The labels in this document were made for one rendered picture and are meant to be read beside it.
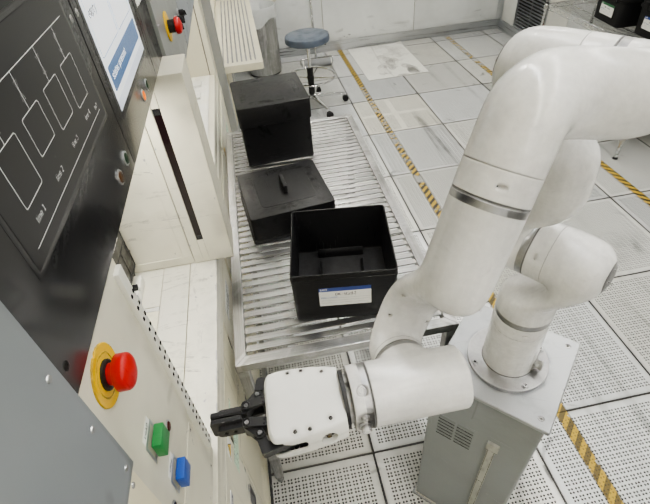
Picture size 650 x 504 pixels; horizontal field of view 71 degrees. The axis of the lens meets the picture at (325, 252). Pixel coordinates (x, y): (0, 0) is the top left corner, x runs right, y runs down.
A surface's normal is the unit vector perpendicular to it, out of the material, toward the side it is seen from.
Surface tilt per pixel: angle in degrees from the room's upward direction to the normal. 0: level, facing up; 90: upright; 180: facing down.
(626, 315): 0
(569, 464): 0
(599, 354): 0
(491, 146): 61
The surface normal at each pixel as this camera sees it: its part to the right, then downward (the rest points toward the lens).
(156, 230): 0.18, 0.66
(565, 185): -0.22, 0.76
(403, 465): -0.07, -0.74
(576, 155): 0.00, 0.17
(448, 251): -0.76, 0.04
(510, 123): -0.57, 0.12
